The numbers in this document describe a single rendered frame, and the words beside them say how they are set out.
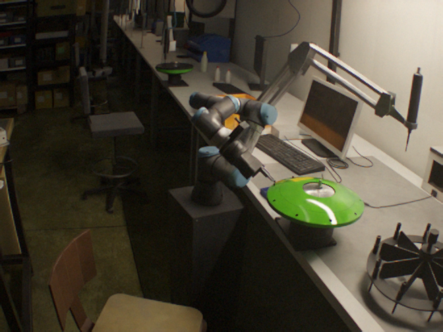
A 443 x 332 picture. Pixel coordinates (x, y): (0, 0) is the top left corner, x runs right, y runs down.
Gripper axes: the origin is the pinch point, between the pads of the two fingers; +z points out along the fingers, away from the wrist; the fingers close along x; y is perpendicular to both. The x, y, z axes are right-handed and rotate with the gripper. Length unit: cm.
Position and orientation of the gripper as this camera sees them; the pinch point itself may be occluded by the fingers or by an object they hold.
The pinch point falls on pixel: (275, 182)
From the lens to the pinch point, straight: 130.3
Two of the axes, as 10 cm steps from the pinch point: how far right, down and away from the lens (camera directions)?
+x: -4.2, 3.3, -8.5
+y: -5.8, 6.2, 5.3
